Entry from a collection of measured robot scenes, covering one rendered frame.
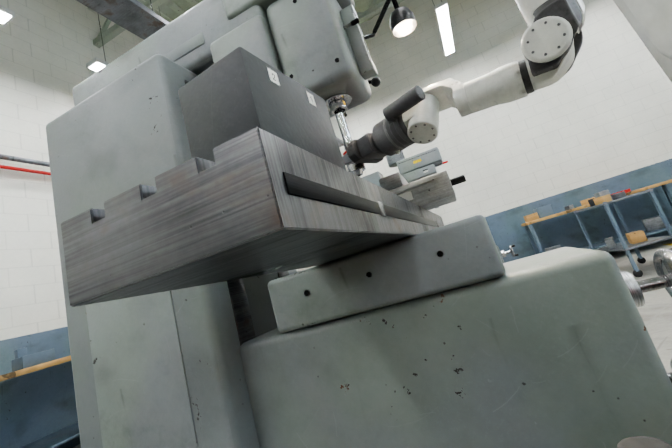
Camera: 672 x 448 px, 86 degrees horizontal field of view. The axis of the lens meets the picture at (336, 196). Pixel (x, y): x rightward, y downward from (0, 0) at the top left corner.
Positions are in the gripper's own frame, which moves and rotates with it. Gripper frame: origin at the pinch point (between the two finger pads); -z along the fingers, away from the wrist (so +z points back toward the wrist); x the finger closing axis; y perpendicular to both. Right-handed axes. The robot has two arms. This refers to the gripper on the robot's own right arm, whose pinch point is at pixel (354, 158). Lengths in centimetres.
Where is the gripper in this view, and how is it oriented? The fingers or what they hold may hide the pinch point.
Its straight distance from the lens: 97.4
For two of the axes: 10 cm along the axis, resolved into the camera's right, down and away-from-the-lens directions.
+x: -7.2, 0.5, -7.0
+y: 2.8, 9.3, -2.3
